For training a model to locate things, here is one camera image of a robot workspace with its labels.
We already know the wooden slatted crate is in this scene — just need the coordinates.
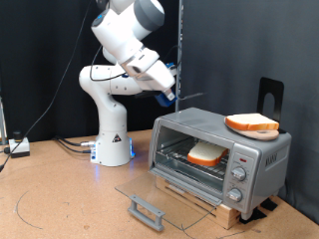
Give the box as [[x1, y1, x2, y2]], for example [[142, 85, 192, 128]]
[[155, 175, 242, 231]]

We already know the metal frame post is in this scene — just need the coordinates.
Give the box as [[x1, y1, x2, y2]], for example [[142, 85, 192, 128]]
[[0, 96, 7, 146]]

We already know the white bread slice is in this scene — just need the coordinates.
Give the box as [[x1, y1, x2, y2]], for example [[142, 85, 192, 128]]
[[186, 140, 230, 167], [224, 113, 280, 131]]

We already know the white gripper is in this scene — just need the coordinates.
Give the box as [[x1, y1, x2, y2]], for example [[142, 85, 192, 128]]
[[127, 49, 177, 101]]

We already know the silver toaster oven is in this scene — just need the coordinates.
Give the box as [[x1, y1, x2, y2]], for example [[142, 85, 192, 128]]
[[148, 107, 293, 221]]

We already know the silver oven knob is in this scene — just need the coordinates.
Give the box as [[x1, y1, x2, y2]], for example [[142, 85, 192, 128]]
[[231, 166, 247, 182], [226, 187, 243, 203]]

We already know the black metal bookend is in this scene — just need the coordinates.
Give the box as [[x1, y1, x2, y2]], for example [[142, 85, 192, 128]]
[[257, 77, 287, 134]]

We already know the metal wire oven rack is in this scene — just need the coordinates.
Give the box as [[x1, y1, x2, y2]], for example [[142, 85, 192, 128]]
[[156, 136, 232, 182]]

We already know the vertical metal pole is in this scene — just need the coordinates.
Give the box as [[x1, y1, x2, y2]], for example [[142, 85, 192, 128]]
[[174, 0, 185, 113]]

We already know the black tape patch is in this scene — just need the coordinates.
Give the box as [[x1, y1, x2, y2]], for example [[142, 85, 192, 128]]
[[238, 206, 267, 225], [260, 197, 279, 212]]

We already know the black backdrop curtain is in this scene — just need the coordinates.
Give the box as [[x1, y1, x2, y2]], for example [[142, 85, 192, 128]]
[[0, 0, 182, 144]]

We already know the grey emergency stop box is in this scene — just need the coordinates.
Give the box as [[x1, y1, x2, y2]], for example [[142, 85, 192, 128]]
[[8, 130, 32, 159]]

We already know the black hanging cable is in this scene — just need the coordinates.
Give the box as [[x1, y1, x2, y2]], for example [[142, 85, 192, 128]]
[[0, 0, 95, 172]]

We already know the black base cable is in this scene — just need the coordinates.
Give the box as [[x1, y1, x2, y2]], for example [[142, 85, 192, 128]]
[[54, 135, 98, 148], [56, 140, 95, 155]]

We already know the black camera cable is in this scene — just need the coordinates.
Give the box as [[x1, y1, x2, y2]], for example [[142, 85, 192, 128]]
[[89, 43, 183, 83]]

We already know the glass oven door with handle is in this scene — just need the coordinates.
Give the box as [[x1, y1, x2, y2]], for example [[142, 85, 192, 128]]
[[114, 165, 224, 232]]

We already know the grey backdrop curtain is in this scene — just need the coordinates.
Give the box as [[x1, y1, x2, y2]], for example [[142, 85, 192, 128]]
[[180, 0, 319, 224]]

